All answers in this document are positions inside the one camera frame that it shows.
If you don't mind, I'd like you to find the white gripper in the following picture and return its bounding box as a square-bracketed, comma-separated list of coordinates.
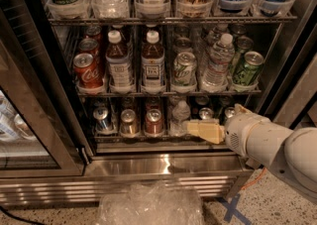
[182, 103, 270, 158]

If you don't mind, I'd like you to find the blue can bottom left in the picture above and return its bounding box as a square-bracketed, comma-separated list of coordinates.
[93, 107, 113, 131]

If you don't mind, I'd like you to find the red can bottom shelf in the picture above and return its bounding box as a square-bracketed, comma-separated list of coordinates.
[146, 109, 162, 134]

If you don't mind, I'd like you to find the wire shelf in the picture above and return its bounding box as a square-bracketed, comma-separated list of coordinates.
[49, 12, 297, 26]
[76, 86, 261, 97]

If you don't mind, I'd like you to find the black cable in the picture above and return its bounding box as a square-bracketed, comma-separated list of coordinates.
[0, 205, 46, 225]

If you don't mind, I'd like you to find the gold can bottom shelf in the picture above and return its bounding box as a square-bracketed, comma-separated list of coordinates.
[120, 109, 138, 135]

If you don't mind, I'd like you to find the green can back row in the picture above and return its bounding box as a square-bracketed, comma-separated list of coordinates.
[230, 24, 247, 39]

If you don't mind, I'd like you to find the steel fridge body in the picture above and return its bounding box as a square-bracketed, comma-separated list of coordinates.
[0, 0, 316, 206]

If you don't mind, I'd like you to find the clear water bottle middle shelf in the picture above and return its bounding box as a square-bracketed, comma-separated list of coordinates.
[202, 34, 235, 86]

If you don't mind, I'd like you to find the green can bottom shelf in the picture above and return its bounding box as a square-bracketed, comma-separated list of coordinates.
[223, 107, 236, 124]

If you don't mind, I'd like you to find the front red cola can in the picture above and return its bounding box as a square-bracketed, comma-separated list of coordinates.
[73, 53, 103, 88]

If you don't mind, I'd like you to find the silver can behind 7up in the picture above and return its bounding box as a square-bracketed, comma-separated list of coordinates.
[173, 37, 192, 54]

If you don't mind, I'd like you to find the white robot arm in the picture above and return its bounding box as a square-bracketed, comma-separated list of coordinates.
[182, 104, 317, 204]

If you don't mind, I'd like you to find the green can second row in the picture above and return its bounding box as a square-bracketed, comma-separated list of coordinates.
[229, 36, 254, 74]

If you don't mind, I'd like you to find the orange cable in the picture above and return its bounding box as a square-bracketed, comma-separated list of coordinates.
[240, 167, 268, 191]

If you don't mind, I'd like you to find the right brown tea bottle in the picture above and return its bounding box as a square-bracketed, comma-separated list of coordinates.
[142, 31, 164, 87]

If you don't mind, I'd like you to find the crumpled clear plastic bag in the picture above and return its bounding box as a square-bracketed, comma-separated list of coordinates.
[96, 182, 205, 225]

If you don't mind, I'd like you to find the middle wire shelf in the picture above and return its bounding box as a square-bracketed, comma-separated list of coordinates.
[76, 86, 261, 97]

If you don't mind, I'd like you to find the red cola can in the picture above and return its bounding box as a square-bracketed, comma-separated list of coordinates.
[84, 25, 102, 43]
[73, 53, 103, 88]
[78, 38, 99, 57]

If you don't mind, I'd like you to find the green soda can front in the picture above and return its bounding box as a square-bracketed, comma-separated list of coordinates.
[232, 51, 264, 86]

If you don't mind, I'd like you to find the brown tea bottle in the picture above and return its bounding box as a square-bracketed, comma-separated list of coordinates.
[142, 31, 164, 87]
[105, 30, 133, 87]

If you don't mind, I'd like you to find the left brown tea bottle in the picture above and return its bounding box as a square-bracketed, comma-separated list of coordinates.
[105, 30, 133, 87]

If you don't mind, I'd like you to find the glass fridge door left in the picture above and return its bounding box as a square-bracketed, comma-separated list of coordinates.
[0, 13, 84, 178]

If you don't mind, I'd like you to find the dark blue can bottom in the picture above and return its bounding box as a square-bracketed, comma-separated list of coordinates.
[199, 107, 214, 120]

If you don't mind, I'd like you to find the blue tape cross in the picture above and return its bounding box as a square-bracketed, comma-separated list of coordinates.
[217, 193, 252, 225]

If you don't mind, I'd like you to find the white green 7up can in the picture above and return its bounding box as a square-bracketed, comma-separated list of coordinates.
[173, 52, 197, 86]

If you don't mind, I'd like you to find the top wire shelf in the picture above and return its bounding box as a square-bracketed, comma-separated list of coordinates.
[49, 12, 297, 26]

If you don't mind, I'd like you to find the water bottle bottom shelf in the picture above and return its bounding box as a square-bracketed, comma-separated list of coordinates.
[170, 100, 190, 137]

